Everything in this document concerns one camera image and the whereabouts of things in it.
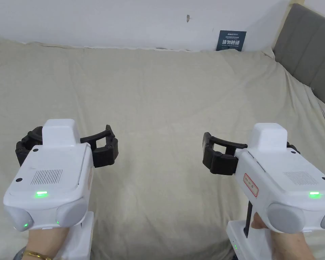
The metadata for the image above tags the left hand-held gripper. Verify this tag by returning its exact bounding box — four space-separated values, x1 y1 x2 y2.
2 118 119 260

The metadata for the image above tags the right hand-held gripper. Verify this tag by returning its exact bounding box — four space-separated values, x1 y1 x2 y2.
202 123 325 260

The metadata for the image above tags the person's right forearm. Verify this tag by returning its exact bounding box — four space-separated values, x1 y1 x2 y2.
270 250 319 260

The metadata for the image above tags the person's left forearm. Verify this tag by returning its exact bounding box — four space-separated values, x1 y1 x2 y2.
8 244 55 260

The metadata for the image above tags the person's left hand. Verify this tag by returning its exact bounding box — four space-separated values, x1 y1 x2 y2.
24 225 71 256

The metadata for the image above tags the person's right hand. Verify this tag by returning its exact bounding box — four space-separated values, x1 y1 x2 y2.
250 211 312 255

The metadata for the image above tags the bed with beige sheet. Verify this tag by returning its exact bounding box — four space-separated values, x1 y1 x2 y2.
0 39 325 260

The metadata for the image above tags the dark blue sign card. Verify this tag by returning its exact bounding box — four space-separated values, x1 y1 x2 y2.
216 30 247 52

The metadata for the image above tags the grey padded headboard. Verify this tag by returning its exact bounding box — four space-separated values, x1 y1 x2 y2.
272 3 325 112

